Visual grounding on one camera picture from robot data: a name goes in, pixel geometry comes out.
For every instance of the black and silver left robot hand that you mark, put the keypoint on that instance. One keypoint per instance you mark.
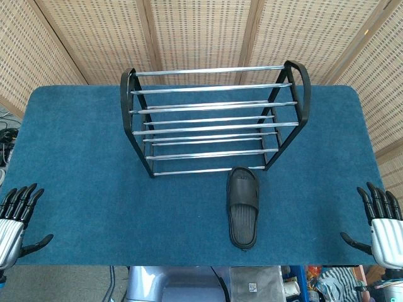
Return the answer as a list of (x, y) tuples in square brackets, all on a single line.
[(11, 232)]

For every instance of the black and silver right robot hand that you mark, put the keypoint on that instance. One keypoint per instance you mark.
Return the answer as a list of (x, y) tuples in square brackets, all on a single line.
[(387, 239)]

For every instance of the black rubber slipper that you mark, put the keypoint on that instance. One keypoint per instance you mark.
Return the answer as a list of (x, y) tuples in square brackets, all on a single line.
[(243, 220)]

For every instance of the silver robot base body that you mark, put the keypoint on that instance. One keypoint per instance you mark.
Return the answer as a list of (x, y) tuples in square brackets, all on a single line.
[(176, 283)]

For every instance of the black and chrome shoe rack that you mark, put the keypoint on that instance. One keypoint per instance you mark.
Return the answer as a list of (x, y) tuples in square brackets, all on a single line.
[(214, 108)]

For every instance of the black and white striped cloth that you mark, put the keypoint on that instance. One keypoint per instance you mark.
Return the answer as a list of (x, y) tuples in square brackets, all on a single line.
[(341, 281)]

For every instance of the blue carpet table cover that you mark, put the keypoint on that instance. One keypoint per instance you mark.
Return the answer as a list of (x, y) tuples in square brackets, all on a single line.
[(94, 188)]

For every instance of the white paper cup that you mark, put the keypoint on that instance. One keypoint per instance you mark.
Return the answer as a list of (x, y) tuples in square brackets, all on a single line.
[(291, 287)]

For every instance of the grey cloth with QR label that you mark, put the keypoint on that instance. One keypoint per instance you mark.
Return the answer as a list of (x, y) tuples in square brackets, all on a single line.
[(255, 280)]

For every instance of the woven bamboo folding screen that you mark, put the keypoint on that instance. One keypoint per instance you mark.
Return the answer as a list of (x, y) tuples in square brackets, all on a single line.
[(201, 31)]

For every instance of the blue metal frame post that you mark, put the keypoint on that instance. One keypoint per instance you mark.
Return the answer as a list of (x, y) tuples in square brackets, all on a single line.
[(299, 280)]

